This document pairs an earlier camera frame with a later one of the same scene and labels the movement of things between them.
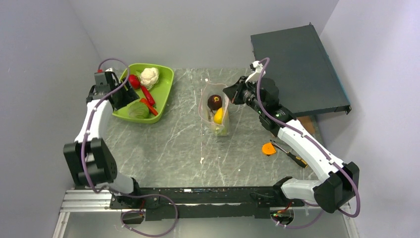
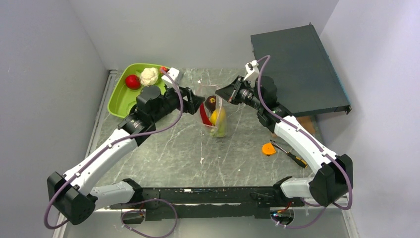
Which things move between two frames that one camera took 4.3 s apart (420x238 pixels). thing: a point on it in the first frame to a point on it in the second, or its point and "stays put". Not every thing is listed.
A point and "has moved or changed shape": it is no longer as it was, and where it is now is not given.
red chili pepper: [148, 95] has moved or changed shape
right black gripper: [232, 91] stays put
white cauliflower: [149, 77] stays put
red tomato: [134, 81] stays put
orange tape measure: [268, 148] stays put
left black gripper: [130, 96] to [192, 104]
